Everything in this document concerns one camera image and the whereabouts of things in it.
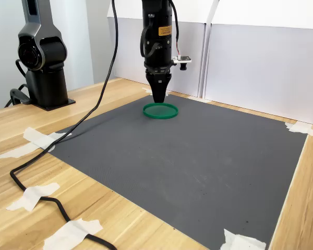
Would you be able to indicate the white cardboard partition box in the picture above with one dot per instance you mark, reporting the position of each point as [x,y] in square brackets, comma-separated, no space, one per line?
[130,52]
[263,73]

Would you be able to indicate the round green lid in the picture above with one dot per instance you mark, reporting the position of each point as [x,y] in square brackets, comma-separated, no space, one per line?
[169,113]

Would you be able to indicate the dark grey mat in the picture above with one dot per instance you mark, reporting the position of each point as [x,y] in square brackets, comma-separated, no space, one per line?
[185,169]

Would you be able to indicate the white gripper camera box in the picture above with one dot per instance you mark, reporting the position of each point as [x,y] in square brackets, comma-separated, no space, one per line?
[183,60]

